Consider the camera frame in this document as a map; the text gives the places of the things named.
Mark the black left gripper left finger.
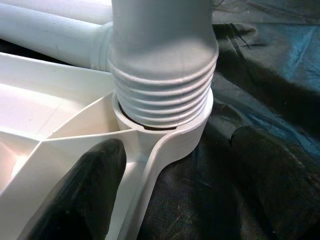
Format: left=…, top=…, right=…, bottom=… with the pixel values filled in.
left=18, top=138, right=128, bottom=240

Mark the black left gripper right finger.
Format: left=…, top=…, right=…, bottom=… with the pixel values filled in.
left=228, top=124, right=320, bottom=240

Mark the white plastic table top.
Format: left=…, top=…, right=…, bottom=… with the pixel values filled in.
left=0, top=51, right=215, bottom=240

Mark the black table cloth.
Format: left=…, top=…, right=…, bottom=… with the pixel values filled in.
left=0, top=14, right=320, bottom=240

